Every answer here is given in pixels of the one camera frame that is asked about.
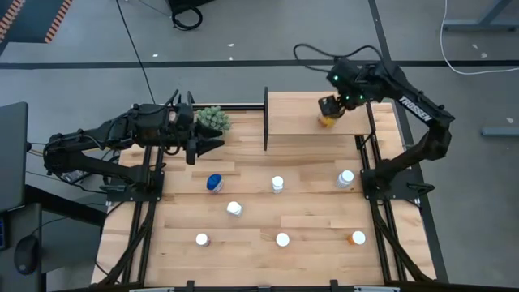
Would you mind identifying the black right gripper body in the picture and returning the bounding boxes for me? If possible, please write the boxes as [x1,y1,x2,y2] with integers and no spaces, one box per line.
[318,93,347,119]

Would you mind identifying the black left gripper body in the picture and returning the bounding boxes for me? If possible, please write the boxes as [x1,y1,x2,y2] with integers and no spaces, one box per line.
[174,91,199,165]

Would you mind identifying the blue cap medicine bottle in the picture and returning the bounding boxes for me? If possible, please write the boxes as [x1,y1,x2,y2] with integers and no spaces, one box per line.
[205,173,225,194]

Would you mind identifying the large white medicine bottle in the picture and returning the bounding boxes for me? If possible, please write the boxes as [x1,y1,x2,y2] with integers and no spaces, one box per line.
[335,169,355,189]

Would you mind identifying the green artificial potted plant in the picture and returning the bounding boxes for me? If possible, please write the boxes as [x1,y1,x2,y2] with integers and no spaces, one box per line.
[196,105,232,133]

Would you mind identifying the black power adapter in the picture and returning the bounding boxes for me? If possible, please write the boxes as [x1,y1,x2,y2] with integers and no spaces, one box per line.
[60,169,84,184]

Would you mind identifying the grey metal table leg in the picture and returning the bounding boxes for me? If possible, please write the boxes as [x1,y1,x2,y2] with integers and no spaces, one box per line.
[441,0,519,32]

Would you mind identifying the grey metal foot bar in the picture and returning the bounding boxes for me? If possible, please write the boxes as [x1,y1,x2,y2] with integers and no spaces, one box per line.
[481,126,519,137]

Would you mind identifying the dark grey side table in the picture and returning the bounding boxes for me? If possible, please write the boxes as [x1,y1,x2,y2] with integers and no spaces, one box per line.
[0,101,29,214]

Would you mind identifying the grey desk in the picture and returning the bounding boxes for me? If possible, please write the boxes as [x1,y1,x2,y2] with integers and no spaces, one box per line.
[0,202,44,292]

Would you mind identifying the black mat orange striped edges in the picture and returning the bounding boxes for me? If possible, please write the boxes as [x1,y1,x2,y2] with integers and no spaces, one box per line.
[0,0,74,44]

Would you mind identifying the black computer mouse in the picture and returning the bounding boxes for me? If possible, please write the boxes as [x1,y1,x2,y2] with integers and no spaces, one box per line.
[14,234,41,276]

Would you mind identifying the wooden shelf black frame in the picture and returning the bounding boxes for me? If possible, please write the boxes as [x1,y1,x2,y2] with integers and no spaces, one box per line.
[263,86,374,152]

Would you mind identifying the black aluminium table frame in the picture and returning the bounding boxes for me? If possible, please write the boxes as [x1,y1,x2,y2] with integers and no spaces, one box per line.
[91,103,437,292]

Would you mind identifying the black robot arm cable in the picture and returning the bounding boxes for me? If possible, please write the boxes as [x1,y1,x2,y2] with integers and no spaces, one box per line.
[293,43,384,74]

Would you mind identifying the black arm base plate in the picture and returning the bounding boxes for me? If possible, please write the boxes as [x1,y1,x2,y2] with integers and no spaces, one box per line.
[105,170,165,203]
[360,168,421,200]

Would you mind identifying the long thin black cable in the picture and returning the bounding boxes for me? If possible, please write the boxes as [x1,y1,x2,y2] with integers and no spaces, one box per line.
[115,0,157,105]

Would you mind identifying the black coiled cable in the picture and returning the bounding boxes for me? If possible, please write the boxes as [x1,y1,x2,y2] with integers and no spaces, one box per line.
[170,6,204,32]

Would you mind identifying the white floor cable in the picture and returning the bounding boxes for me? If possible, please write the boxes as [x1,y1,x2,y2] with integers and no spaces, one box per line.
[440,0,519,76]

